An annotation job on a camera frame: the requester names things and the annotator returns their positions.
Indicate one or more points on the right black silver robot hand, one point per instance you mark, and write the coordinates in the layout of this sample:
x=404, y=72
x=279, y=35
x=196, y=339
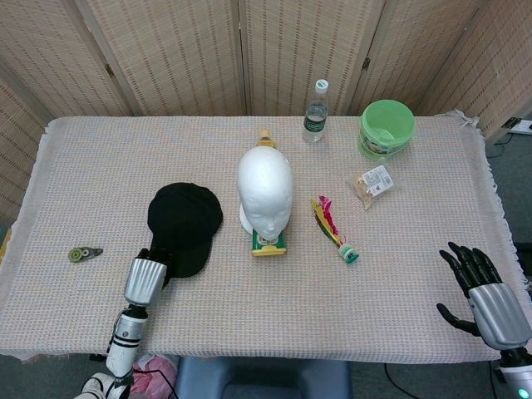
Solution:
x=496, y=311

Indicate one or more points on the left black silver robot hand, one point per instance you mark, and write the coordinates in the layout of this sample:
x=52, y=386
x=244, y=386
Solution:
x=143, y=280

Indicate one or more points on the black baseball cap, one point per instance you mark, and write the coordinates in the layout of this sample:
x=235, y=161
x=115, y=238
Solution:
x=185, y=220

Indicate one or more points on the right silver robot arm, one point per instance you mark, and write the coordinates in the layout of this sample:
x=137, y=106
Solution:
x=517, y=376

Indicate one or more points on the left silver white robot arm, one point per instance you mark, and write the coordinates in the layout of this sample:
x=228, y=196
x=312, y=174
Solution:
x=124, y=341

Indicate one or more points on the white foam mannequin head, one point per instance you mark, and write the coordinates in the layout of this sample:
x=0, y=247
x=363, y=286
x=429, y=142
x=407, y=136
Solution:
x=264, y=183

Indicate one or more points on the green grey correction tape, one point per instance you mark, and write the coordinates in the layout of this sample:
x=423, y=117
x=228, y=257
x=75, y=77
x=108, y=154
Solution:
x=83, y=254

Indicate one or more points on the pink plastic bag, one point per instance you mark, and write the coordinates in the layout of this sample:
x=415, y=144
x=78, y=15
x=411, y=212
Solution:
x=156, y=370

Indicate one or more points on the beige woven tablecloth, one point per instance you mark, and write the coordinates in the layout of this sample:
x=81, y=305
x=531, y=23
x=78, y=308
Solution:
x=266, y=303

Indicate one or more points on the green box with yellow lid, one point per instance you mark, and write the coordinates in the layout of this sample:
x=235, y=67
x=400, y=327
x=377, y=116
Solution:
x=269, y=248

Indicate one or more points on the blue grey chair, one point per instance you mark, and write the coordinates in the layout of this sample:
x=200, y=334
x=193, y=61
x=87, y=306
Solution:
x=266, y=380

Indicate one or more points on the clear snack packet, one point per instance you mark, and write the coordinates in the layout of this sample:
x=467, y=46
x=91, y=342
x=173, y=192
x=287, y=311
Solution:
x=374, y=183

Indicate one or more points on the colourful feather shuttlecock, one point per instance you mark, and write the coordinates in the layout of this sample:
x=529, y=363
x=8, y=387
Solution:
x=330, y=228

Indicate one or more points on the yellow capped bottle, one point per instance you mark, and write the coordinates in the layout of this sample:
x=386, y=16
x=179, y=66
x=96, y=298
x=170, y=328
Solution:
x=267, y=140

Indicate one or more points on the white power strip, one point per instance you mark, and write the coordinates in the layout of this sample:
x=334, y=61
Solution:
x=519, y=124

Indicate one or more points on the green plastic bucket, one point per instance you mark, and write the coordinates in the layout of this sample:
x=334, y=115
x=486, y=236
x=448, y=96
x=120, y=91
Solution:
x=380, y=143

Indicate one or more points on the woven folding screen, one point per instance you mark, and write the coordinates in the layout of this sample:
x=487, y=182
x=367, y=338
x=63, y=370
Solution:
x=178, y=54

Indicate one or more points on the clear water bottle green label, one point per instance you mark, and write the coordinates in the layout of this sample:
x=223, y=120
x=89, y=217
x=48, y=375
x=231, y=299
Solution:
x=315, y=120

